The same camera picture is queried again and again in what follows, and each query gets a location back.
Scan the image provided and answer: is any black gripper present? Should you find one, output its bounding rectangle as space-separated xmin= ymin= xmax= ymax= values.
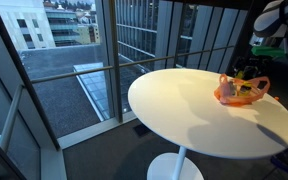
xmin=233 ymin=55 xmax=272 ymax=82

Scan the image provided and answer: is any yellow and brown bottle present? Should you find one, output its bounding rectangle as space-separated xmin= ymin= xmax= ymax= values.
xmin=238 ymin=81 xmax=254 ymax=98

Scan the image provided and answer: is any orange plastic bag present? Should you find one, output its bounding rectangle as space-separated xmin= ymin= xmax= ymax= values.
xmin=213 ymin=73 xmax=272 ymax=108

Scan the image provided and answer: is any grey and white small box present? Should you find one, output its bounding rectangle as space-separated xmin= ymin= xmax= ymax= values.
xmin=228 ymin=80 xmax=238 ymax=97

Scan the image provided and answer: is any dark floor vent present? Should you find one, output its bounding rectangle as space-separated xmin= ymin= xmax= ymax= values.
xmin=132 ymin=123 xmax=153 ymax=138

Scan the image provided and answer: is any white round table base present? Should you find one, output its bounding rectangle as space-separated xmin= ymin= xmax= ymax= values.
xmin=146 ymin=152 xmax=205 ymax=180

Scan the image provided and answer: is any grey window mullion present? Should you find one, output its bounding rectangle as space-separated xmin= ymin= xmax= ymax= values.
xmin=95 ymin=0 xmax=124 ymax=124

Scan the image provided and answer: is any long metal window handrail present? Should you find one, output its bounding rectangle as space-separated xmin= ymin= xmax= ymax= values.
xmin=29 ymin=45 xmax=236 ymax=85

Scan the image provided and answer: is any short metal window handrail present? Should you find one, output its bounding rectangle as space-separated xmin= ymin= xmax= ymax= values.
xmin=0 ymin=84 xmax=25 ymax=152

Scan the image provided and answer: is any green gripper mount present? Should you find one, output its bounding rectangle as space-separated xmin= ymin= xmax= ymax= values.
xmin=250 ymin=44 xmax=288 ymax=60

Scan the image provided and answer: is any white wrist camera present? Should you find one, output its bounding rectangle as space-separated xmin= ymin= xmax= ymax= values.
xmin=249 ymin=34 xmax=266 ymax=47

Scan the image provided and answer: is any white table pedestal pole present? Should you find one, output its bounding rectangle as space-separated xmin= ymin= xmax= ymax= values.
xmin=171 ymin=145 xmax=188 ymax=180

